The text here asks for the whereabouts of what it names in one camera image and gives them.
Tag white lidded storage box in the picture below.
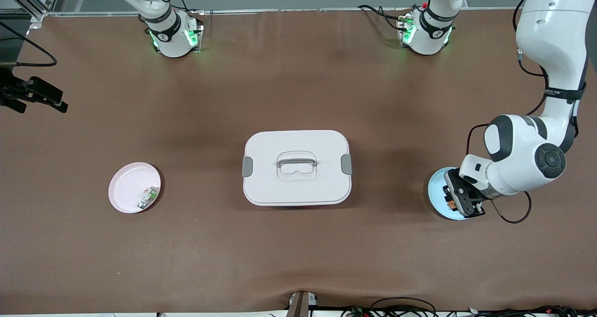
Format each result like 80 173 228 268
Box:
242 130 353 207

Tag brown camera mount post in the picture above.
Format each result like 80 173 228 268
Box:
286 290 319 317

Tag blue round plate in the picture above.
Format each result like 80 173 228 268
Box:
428 167 467 221

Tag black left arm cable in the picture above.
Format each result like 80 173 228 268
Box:
466 0 551 224

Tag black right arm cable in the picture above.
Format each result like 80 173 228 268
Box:
0 21 57 67

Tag aluminium frame profile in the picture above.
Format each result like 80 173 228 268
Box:
0 0 63 28

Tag black cable bundle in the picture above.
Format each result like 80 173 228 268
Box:
340 297 597 317

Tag white green push-button switch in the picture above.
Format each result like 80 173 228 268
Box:
138 186 159 210

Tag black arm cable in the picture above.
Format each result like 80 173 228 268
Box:
466 0 551 224
0 21 57 67

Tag pink round plate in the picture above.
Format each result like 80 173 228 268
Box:
108 162 162 214

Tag black left base cable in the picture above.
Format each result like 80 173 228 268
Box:
358 4 411 31

